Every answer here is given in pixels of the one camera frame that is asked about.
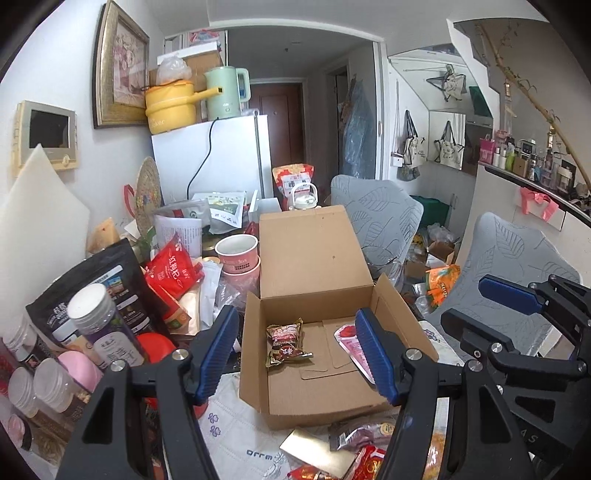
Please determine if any gold card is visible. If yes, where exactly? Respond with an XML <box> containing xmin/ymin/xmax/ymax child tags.
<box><xmin>279</xmin><ymin>428</ymin><xmax>356</xmax><ymax>478</ymax></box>

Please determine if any pink paper cup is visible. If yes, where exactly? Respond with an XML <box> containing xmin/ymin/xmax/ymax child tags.
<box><xmin>222</xmin><ymin>256</ymin><xmax>262</xmax><ymax>308</ymax></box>
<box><xmin>215</xmin><ymin>234</ymin><xmax>259</xmax><ymax>273</ymax></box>

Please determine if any row of cosmetic bottles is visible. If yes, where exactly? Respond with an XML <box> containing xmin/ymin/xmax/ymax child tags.
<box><xmin>480</xmin><ymin>129</ymin><xmax>591</xmax><ymax>204</ymax></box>

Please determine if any dark label plastic jar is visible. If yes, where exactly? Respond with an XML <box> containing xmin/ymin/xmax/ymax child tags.
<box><xmin>67</xmin><ymin>283</ymin><xmax>146</xmax><ymax>372</ymax></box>

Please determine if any red plastic container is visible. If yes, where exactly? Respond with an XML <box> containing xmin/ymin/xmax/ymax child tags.
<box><xmin>136</xmin><ymin>333</ymin><xmax>178</xmax><ymax>367</ymax></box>

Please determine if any red yellow large bag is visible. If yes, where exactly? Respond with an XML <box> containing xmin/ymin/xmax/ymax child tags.
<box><xmin>272</xmin><ymin>164</ymin><xmax>315</xmax><ymax>210</ymax></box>

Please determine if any pink bottle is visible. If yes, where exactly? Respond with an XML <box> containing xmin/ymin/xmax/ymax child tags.
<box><xmin>58</xmin><ymin>351</ymin><xmax>105</xmax><ymax>393</ymax></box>

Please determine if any green white pouch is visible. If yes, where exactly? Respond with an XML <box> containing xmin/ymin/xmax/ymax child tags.
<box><xmin>191</xmin><ymin>191</ymin><xmax>247</xmax><ymax>229</ymax></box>

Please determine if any round woven trivet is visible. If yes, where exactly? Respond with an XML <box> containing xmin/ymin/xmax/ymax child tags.
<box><xmin>137</xmin><ymin>157</ymin><xmax>162</xmax><ymax>227</ymax></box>

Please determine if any pink tray snack packet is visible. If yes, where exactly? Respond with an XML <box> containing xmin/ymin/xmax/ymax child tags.
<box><xmin>334</xmin><ymin>322</ymin><xmax>377</xmax><ymax>384</ymax></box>

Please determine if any white fridge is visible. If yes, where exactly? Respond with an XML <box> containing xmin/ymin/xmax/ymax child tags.
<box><xmin>151</xmin><ymin>114</ymin><xmax>274</xmax><ymax>213</ymax></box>

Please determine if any red snack bag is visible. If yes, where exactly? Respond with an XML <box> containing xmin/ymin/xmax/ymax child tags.
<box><xmin>144</xmin><ymin>233</ymin><xmax>205</xmax><ymax>305</ymax></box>

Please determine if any green bin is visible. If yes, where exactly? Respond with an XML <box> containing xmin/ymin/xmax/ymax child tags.
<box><xmin>410</xmin><ymin>195</ymin><xmax>450</xmax><ymax>229</ymax></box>

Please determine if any gold framed picture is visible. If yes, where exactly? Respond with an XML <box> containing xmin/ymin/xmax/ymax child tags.
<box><xmin>92</xmin><ymin>0</ymin><xmax>151</xmax><ymax>130</ymax></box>

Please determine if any white storage box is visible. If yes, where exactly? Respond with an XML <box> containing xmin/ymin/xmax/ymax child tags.
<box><xmin>163</xmin><ymin>28</ymin><xmax>229</xmax><ymax>58</ymax></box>

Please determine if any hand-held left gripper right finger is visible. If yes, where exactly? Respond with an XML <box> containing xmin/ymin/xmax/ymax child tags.
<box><xmin>355</xmin><ymin>308</ymin><xmax>539</xmax><ymax>480</ymax></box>

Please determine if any cluster of clear spice jars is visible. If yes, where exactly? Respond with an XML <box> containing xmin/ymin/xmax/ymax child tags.
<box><xmin>0</xmin><ymin>314</ymin><xmax>79</xmax><ymax>462</ymax></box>

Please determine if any bamboo stalk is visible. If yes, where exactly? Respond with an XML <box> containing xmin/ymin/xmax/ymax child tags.
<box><xmin>475</xmin><ymin>23</ymin><xmax>583</xmax><ymax>171</ymax></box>

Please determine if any green electric kettle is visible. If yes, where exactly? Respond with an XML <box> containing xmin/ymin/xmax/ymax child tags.
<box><xmin>204</xmin><ymin>66</ymin><xmax>251</xmax><ymax>121</ymax></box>

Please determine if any pink ribbon bow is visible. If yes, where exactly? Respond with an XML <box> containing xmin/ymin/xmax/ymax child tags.
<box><xmin>520</xmin><ymin>187</ymin><xmax>559</xmax><ymax>221</ymax></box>

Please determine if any cream wall intercom panel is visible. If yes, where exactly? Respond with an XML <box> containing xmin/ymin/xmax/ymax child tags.
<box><xmin>11</xmin><ymin>100</ymin><xmax>80</xmax><ymax>178</ymax></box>

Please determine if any white printed paper bag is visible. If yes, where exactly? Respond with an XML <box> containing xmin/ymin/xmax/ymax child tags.
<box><xmin>152</xmin><ymin>212</ymin><xmax>204</xmax><ymax>259</ymax></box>

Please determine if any brown cardboard box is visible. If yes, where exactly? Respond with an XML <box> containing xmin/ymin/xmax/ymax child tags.
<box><xmin>239</xmin><ymin>205</ymin><xmax>439</xmax><ymax>431</ymax></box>

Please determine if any yellow orange snack packet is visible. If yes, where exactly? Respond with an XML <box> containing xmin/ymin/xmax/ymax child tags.
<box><xmin>425</xmin><ymin>399</ymin><xmax>451</xmax><ymax>480</ymax></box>

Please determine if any black power cable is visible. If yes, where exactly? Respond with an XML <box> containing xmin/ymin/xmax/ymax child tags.
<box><xmin>186</xmin><ymin>117</ymin><xmax>220</xmax><ymax>201</ymax></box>

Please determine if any small red gold packet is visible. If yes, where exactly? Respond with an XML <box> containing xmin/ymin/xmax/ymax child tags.
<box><xmin>287</xmin><ymin>465</ymin><xmax>334</xmax><ymax>480</ymax></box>

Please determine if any white foam board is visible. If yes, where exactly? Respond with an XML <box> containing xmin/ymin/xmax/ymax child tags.
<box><xmin>0</xmin><ymin>144</ymin><xmax>90</xmax><ymax>296</ymax></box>

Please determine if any white paper box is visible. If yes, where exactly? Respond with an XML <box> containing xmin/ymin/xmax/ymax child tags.
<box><xmin>248</xmin><ymin>189</ymin><xmax>281</xmax><ymax>222</ymax></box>

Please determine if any orange snack bag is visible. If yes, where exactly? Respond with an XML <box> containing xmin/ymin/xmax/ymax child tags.
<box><xmin>425</xmin><ymin>264</ymin><xmax>461</xmax><ymax>315</ymax></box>

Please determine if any white printed snack packet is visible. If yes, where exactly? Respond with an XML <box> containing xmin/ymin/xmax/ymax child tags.
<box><xmin>418</xmin><ymin>320</ymin><xmax>465</xmax><ymax>367</ymax></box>

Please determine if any black standing pouch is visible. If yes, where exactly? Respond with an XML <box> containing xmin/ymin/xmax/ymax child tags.
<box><xmin>25</xmin><ymin>239</ymin><xmax>174</xmax><ymax>356</ymax></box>

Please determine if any open cardboard floor box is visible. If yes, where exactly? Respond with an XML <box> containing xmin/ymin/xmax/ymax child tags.
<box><xmin>427</xmin><ymin>240</ymin><xmax>458</xmax><ymax>268</ymax></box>

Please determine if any white container with handle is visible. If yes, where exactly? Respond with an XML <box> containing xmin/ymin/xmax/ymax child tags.
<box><xmin>290</xmin><ymin>182</ymin><xmax>321</xmax><ymax>212</ymax></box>

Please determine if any grey leaf pattern chair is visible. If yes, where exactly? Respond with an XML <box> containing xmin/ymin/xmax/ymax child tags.
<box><xmin>330</xmin><ymin>174</ymin><xmax>424</xmax><ymax>278</ymax></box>
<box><xmin>418</xmin><ymin>212</ymin><xmax>583</xmax><ymax>356</ymax></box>

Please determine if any cardboard storage box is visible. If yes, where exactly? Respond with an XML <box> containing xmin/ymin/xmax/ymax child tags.
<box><xmin>148</xmin><ymin>48</ymin><xmax>225</xmax><ymax>93</ymax></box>

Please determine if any dark red snack packet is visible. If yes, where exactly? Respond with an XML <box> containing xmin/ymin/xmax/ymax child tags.
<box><xmin>329</xmin><ymin>413</ymin><xmax>398</xmax><ymax>453</ymax></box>

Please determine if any blue plastic garment cover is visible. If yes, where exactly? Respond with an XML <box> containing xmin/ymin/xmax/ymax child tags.
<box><xmin>342</xmin><ymin>80</ymin><xmax>377</xmax><ymax>178</ymax></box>

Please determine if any brown door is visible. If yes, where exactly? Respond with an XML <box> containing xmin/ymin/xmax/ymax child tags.
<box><xmin>259</xmin><ymin>83</ymin><xmax>305</xmax><ymax>169</ymax></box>

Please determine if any red yellow snack pouch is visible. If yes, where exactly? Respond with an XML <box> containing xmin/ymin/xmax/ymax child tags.
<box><xmin>161</xmin><ymin>300</ymin><xmax>192</xmax><ymax>333</ymax></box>

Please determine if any glass measuring cup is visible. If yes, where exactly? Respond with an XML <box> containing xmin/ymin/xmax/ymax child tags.
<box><xmin>367</xmin><ymin>258</ymin><xmax>404</xmax><ymax>291</ymax></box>

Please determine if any canvas tote bag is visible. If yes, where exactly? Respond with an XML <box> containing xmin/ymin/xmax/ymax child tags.
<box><xmin>399</xmin><ymin>111</ymin><xmax>428</xmax><ymax>181</ymax></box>

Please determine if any red cartoon snack packet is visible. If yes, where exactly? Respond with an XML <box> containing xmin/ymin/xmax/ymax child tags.
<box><xmin>344</xmin><ymin>445</ymin><xmax>387</xmax><ymax>480</ymax></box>

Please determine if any yellow pot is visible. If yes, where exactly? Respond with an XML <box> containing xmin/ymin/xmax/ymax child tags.
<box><xmin>144</xmin><ymin>79</ymin><xmax>220</xmax><ymax>136</ymax></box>

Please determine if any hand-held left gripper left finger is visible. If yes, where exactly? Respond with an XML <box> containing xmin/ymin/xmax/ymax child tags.
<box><xmin>55</xmin><ymin>305</ymin><xmax>241</xmax><ymax>480</ymax></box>

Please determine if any brown pink snack packet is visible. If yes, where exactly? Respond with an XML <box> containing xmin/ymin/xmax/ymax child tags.
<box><xmin>264</xmin><ymin>318</ymin><xmax>315</xmax><ymax>369</ymax></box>

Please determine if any clear plastic bag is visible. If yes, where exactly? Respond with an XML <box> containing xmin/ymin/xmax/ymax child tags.
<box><xmin>156</xmin><ymin>55</ymin><xmax>192</xmax><ymax>86</ymax></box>

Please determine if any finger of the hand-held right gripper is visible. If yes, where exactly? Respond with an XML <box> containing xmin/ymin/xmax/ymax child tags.
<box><xmin>478</xmin><ymin>273</ymin><xmax>591</xmax><ymax>333</ymax></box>
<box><xmin>441</xmin><ymin>308</ymin><xmax>585</xmax><ymax>384</ymax></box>

